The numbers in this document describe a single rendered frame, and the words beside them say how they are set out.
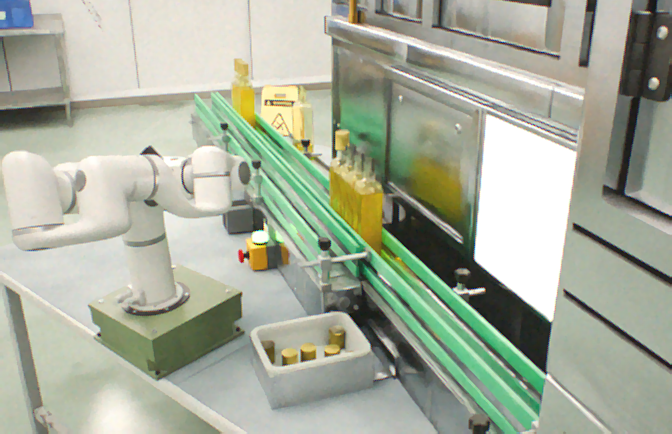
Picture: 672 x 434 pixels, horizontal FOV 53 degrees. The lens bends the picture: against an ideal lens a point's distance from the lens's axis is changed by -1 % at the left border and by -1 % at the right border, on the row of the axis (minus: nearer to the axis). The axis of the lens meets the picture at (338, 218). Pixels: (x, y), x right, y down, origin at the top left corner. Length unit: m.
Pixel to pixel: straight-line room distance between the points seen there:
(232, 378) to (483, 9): 0.92
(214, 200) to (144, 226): 0.19
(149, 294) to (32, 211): 0.42
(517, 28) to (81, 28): 6.24
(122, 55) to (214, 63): 0.93
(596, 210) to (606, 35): 0.14
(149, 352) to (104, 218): 0.40
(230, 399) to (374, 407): 0.29
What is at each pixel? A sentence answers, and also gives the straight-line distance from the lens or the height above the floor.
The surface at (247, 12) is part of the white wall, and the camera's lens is 7.50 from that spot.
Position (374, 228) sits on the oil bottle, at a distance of 1.63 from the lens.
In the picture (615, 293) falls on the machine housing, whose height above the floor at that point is 1.36.
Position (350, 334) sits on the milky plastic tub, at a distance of 1.51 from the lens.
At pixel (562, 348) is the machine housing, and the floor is 1.28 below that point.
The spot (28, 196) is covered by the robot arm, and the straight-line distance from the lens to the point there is 1.25.
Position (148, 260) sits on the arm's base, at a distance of 1.54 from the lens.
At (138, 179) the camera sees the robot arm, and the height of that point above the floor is 1.22.
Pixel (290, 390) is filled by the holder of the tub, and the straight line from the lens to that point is 1.40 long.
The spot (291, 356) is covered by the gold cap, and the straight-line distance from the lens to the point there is 1.45.
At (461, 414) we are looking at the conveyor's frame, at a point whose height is 0.85.
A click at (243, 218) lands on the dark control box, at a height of 0.80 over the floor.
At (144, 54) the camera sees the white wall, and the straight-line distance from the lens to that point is 7.37.
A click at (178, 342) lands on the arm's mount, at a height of 0.81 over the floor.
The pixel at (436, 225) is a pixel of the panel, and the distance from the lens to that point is 1.59.
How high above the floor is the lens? 1.63
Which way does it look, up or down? 23 degrees down
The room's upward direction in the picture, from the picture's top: straight up
